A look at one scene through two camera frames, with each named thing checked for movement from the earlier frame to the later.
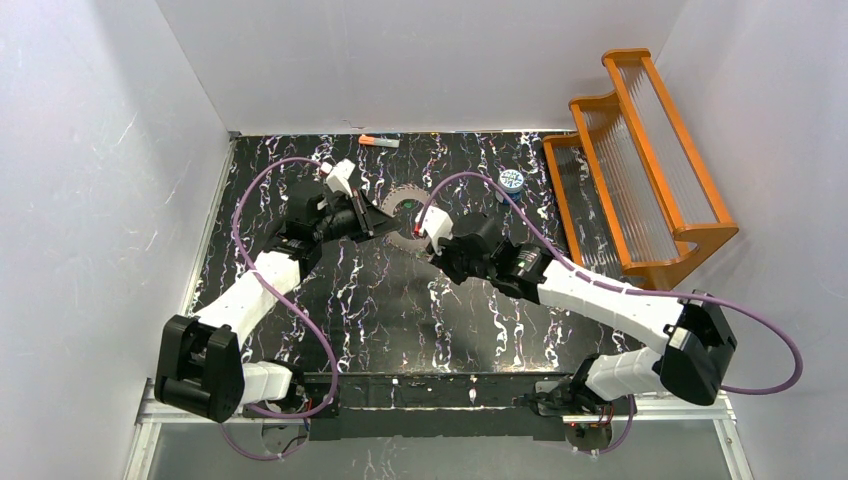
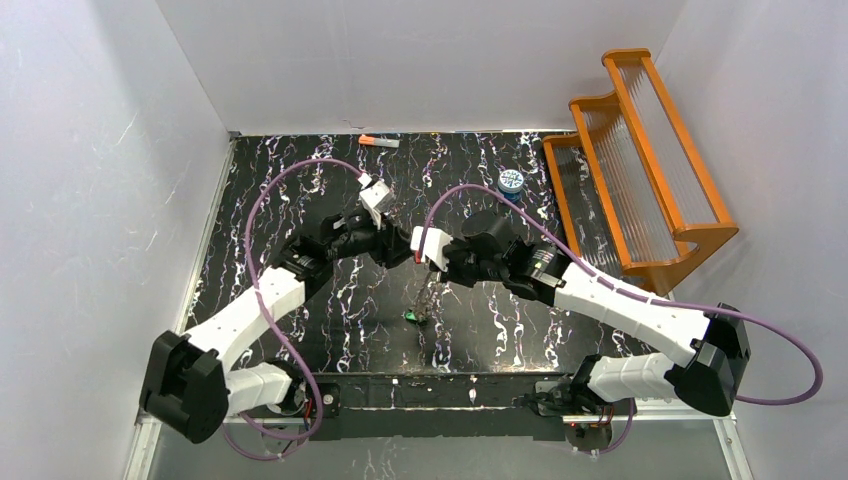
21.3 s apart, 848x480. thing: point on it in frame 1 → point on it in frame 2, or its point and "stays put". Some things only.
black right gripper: x=443 y=254 stays put
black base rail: x=425 y=407 stays put
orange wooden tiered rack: x=634 y=200 stays put
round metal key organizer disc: x=416 y=194 → x=430 y=306
